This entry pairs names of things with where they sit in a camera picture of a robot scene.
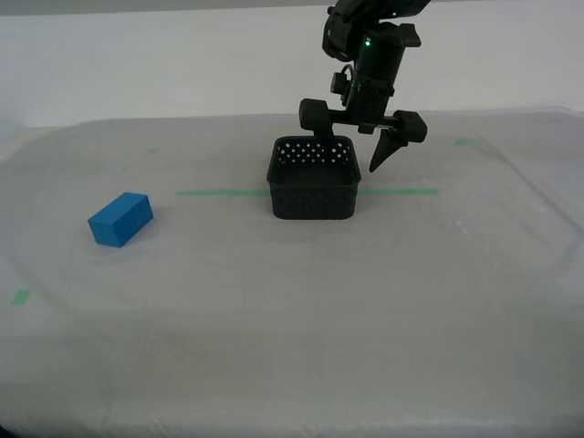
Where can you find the black perforated plastic basket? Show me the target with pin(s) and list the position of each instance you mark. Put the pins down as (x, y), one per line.
(315, 205)

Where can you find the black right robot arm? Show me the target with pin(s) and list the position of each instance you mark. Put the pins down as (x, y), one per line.
(342, 36)

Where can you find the white table cloth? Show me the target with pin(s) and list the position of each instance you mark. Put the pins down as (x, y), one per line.
(292, 319)

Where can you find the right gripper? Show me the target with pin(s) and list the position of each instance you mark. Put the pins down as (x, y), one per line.
(376, 68)

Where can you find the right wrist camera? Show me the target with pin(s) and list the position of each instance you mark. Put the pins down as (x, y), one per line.
(338, 83)

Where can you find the blue rectangular block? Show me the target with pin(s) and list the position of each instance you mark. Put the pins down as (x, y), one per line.
(119, 221)

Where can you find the long green tape strip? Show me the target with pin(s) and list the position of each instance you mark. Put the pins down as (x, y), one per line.
(219, 193)

